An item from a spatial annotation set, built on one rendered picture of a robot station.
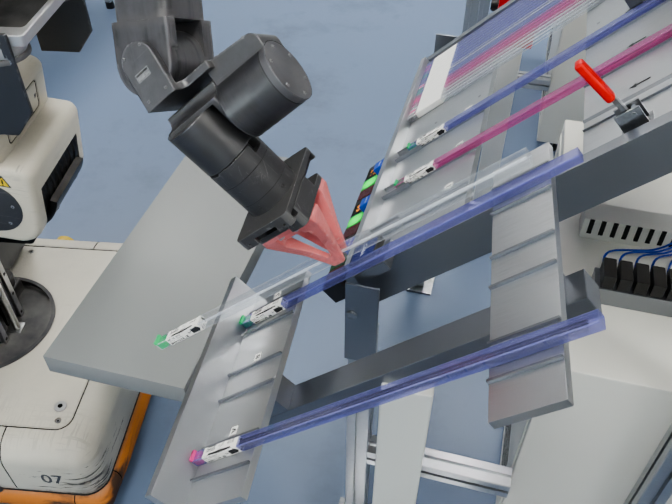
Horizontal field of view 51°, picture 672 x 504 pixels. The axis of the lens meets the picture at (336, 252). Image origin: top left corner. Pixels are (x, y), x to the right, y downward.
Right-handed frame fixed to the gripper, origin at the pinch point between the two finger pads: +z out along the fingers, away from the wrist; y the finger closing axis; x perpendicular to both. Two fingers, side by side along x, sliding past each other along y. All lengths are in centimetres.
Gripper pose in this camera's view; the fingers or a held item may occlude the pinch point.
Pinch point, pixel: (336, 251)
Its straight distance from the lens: 69.9
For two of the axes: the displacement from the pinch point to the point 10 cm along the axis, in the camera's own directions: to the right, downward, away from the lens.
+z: 6.5, 6.1, 4.5
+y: 1.6, -6.9, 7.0
